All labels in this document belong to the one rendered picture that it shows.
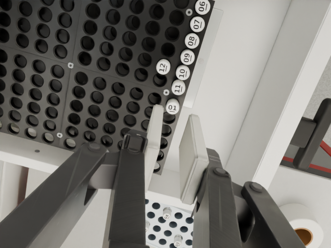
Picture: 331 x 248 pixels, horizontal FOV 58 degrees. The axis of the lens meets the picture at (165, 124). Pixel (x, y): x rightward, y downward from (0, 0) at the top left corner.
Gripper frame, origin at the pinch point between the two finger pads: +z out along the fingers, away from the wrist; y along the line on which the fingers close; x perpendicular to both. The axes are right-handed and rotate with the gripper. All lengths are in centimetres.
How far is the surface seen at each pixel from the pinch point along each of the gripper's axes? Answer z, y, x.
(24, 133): 10.4, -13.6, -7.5
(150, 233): 20.1, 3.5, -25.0
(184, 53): 8.8, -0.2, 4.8
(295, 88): 6.9, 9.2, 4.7
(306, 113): 98, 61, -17
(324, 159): 34.6, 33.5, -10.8
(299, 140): 8.4, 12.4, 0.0
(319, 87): 98, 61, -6
